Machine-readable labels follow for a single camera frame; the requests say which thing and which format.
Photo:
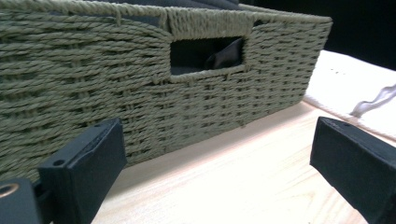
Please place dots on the white mesh laundry bag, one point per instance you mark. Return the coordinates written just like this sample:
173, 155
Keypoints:
345, 81

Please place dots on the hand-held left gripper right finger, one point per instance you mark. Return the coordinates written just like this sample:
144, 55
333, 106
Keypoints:
358, 161

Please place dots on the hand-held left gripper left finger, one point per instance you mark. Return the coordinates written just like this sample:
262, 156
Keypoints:
84, 168

